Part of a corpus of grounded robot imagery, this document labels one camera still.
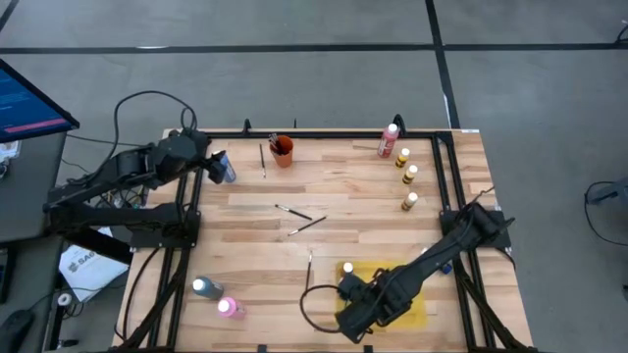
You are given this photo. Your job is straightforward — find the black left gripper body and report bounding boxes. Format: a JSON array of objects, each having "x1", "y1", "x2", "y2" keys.
[{"x1": 159, "y1": 129, "x2": 212, "y2": 180}]

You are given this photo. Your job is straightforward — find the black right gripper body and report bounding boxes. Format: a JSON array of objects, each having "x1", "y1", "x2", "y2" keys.
[{"x1": 337, "y1": 289, "x2": 392, "y2": 329}]

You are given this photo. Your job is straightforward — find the large blue paint bottle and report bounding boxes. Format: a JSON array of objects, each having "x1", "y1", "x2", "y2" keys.
[{"x1": 213, "y1": 149, "x2": 238, "y2": 184}]

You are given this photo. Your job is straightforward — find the large pink paint bottle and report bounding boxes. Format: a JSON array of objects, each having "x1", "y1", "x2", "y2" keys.
[{"x1": 217, "y1": 296, "x2": 248, "y2": 321}]

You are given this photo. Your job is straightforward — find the large dark teal paint bottle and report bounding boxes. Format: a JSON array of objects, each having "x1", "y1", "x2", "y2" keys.
[{"x1": 191, "y1": 277, "x2": 226, "y2": 301}]

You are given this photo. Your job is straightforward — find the large coral paint bottle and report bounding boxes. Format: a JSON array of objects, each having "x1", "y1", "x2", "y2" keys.
[{"x1": 376, "y1": 123, "x2": 400, "y2": 160}]

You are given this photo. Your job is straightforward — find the yellow translucent plastic tray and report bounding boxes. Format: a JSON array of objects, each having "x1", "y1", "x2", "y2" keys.
[{"x1": 335, "y1": 259, "x2": 429, "y2": 331}]

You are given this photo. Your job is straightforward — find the orange plastic cup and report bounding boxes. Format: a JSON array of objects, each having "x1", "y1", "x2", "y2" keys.
[{"x1": 268, "y1": 134, "x2": 294, "y2": 170}]

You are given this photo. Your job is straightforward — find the black desk beam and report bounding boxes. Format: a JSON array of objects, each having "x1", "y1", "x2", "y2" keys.
[{"x1": 46, "y1": 215, "x2": 134, "y2": 266}]

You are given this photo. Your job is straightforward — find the white printed paper sheet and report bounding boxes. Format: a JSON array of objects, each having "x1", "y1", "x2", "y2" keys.
[{"x1": 58, "y1": 226, "x2": 131, "y2": 304}]

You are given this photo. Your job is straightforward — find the grey desk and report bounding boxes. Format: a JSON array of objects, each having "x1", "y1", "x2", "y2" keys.
[{"x1": 0, "y1": 130, "x2": 69, "y2": 245}]

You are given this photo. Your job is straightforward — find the computer monitor blue screen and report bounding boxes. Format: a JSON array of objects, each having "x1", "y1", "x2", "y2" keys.
[{"x1": 0, "y1": 57, "x2": 80, "y2": 145}]

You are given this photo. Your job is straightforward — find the white paper note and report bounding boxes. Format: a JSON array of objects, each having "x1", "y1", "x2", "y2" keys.
[{"x1": 0, "y1": 140, "x2": 22, "y2": 164}]

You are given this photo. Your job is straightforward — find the black computer mouse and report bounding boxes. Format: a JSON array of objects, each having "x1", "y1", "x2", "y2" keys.
[{"x1": 0, "y1": 308, "x2": 34, "y2": 353}]

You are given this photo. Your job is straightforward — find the grey stand leg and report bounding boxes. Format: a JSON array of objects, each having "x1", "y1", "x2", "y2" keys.
[{"x1": 586, "y1": 176, "x2": 628, "y2": 206}]

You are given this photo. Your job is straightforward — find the yellow cable bundle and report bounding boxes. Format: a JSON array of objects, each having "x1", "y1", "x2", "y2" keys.
[{"x1": 97, "y1": 180, "x2": 151, "y2": 210}]

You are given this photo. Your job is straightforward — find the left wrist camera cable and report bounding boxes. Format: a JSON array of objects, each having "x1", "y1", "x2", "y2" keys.
[{"x1": 113, "y1": 90, "x2": 198, "y2": 148}]

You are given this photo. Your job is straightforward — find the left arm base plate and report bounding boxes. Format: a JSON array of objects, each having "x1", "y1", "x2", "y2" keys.
[{"x1": 128, "y1": 209, "x2": 202, "y2": 250}]

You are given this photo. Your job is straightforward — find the black aluminium table frame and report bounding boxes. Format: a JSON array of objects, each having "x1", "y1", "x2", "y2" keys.
[{"x1": 111, "y1": 127, "x2": 539, "y2": 353}]

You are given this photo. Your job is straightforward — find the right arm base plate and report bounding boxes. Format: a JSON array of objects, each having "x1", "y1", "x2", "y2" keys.
[{"x1": 439, "y1": 209, "x2": 512, "y2": 250}]

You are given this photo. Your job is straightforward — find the black power cable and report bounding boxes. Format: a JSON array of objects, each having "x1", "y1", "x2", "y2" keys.
[{"x1": 120, "y1": 247, "x2": 164, "y2": 343}]

